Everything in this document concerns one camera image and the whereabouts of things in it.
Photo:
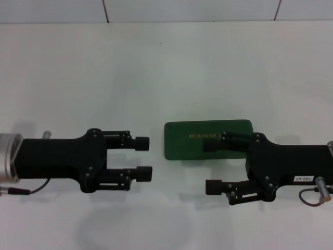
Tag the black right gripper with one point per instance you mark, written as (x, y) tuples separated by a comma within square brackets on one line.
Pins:
[(286, 164)]

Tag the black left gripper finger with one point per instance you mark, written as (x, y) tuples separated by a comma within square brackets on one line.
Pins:
[(141, 143), (143, 174)]

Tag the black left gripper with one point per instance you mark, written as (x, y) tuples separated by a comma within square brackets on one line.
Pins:
[(57, 159)]

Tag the green glasses case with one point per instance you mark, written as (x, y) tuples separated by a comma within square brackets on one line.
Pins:
[(182, 143)]

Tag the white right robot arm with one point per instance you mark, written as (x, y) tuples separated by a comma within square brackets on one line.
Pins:
[(330, 148)]

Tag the silver left camera mount bracket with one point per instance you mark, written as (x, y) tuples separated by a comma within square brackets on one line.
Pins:
[(47, 135)]

